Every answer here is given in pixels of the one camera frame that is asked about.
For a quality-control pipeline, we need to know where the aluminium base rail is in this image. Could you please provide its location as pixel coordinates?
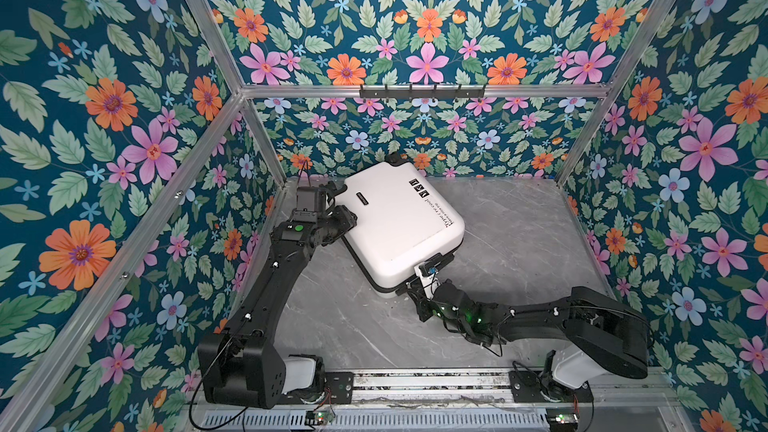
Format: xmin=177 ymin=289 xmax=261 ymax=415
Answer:
xmin=329 ymin=366 xmax=681 ymax=416

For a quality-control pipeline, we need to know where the aluminium frame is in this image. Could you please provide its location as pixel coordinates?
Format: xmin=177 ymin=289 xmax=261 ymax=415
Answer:
xmin=1 ymin=0 xmax=645 ymax=431

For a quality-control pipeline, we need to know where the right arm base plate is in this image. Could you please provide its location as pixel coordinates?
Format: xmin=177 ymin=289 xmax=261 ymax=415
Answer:
xmin=509 ymin=369 xmax=594 ymax=404

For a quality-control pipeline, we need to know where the black hook rack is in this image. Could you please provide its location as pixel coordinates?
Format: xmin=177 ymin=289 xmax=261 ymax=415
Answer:
xmin=358 ymin=84 xmax=486 ymax=101

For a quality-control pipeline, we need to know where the white hard-shell suitcase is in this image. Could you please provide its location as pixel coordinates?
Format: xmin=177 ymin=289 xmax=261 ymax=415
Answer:
xmin=336 ymin=154 xmax=465 ymax=298

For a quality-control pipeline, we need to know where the white vent grille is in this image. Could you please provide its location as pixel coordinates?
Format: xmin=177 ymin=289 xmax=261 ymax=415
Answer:
xmin=199 ymin=409 xmax=550 ymax=431

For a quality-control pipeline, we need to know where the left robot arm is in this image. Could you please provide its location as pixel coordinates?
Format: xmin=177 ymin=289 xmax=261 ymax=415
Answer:
xmin=198 ymin=182 xmax=357 ymax=409

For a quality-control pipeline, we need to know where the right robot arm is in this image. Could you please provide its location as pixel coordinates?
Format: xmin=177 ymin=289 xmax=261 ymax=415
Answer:
xmin=404 ymin=278 xmax=650 ymax=401

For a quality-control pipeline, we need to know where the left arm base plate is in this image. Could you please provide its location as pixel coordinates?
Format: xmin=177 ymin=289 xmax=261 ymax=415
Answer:
xmin=283 ymin=371 xmax=355 ymax=405

